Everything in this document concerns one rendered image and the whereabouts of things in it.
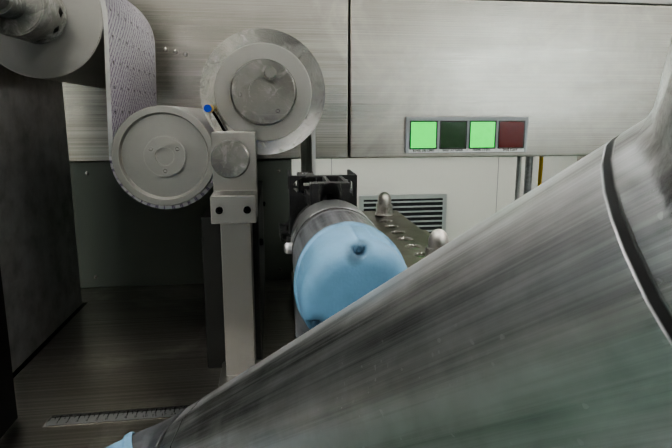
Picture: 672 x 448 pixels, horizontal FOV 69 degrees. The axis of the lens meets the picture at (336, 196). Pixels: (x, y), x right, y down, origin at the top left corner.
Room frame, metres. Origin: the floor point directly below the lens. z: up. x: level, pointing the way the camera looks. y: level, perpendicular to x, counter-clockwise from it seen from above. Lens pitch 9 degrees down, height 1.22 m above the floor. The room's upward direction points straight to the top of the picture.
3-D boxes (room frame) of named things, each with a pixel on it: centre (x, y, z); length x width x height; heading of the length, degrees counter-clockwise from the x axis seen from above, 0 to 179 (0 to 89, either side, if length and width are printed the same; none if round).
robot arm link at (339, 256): (0.34, -0.01, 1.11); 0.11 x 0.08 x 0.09; 7
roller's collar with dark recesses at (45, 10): (0.55, 0.33, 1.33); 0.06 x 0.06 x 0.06; 7
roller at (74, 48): (0.70, 0.35, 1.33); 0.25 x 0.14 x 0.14; 7
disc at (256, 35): (0.60, 0.09, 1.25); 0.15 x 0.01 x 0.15; 97
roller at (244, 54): (0.72, 0.10, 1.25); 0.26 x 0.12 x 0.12; 7
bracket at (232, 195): (0.56, 0.12, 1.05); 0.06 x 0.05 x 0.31; 7
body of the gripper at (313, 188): (0.50, 0.01, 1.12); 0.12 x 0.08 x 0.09; 7
